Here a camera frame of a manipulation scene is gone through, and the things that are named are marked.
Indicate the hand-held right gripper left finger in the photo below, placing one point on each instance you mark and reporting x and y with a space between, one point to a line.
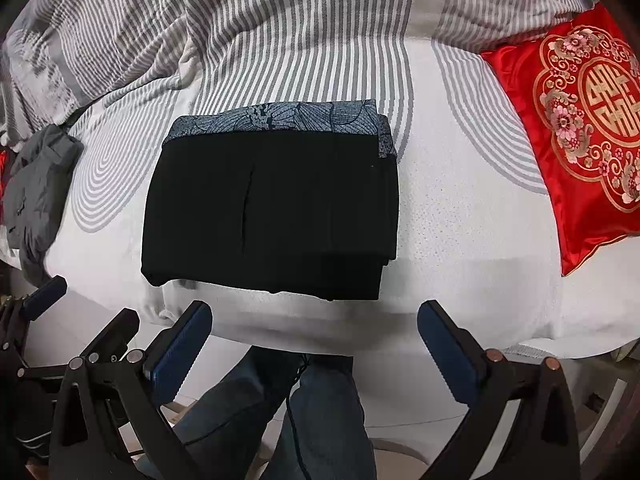
180 355

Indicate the grey jacket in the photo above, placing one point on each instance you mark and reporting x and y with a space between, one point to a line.
40 200

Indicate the person's legs in blue jeans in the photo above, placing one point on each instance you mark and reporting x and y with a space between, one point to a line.
225 410

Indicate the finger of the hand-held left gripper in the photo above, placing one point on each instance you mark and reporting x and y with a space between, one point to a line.
47 290
117 327

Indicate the person's right leg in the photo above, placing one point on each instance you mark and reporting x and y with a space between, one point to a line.
325 420

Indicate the red cloth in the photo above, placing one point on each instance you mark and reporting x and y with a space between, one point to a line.
2 175

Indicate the grey white striped duvet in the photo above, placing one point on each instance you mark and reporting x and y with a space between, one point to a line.
300 10

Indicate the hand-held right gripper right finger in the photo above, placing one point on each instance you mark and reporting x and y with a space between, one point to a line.
450 355

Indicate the black pants blue patterned waistband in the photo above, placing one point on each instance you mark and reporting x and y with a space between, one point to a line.
275 210

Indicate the red embroidered satin cushion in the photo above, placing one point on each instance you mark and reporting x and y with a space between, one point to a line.
525 110

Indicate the white mattress grey curved stripes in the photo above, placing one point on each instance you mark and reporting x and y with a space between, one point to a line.
475 185

